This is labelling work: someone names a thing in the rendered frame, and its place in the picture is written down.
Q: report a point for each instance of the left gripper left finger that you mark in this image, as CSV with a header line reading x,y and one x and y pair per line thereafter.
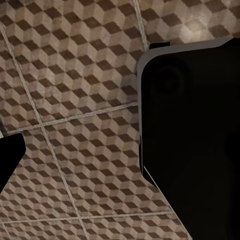
x,y
12,149

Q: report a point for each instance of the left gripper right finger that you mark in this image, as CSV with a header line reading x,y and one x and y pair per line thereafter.
x,y
232,149

